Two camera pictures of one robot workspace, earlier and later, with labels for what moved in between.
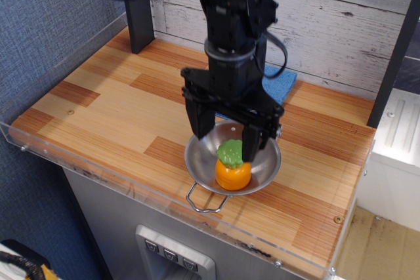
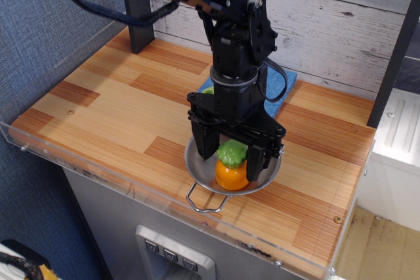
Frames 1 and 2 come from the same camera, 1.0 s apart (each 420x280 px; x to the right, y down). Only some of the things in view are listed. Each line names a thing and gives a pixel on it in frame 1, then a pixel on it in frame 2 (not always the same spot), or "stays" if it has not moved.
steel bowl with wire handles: x=201 y=160 stays
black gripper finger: x=202 y=115 -> x=208 y=138
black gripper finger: x=253 y=139 -> x=258 y=159
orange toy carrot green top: x=231 y=172 stays
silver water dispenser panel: x=164 y=258 stays
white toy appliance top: x=398 y=132 stays
